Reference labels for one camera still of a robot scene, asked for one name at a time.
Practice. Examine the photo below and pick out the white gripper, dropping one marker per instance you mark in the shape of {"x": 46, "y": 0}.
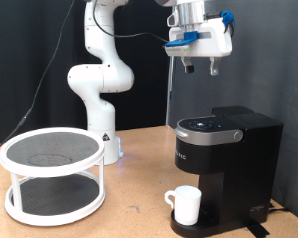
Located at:
{"x": 215, "y": 39}

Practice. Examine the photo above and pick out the white ceramic mug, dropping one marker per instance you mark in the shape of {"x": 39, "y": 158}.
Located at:
{"x": 185, "y": 205}

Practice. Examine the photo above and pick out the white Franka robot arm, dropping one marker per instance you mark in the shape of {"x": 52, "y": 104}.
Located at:
{"x": 99, "y": 79}

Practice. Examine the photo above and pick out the black Keurig coffee machine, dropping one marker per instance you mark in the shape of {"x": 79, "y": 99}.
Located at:
{"x": 241, "y": 172}

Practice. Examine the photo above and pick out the black Keurig drip tray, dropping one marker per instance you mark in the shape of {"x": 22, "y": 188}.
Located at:
{"x": 205, "y": 224}

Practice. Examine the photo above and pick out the black curtain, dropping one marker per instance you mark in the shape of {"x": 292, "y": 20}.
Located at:
{"x": 145, "y": 99}

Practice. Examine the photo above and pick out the black tape strip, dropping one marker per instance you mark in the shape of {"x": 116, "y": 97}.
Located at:
{"x": 258, "y": 230}

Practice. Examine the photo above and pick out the white two-tier turntable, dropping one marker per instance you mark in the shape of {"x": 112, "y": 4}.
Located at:
{"x": 49, "y": 171}

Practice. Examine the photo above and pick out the wrist camera on blue mount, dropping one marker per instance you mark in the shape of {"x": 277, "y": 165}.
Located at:
{"x": 178, "y": 46}

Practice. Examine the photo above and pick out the grey vertical frame pole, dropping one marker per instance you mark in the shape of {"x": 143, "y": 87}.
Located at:
{"x": 169, "y": 95}

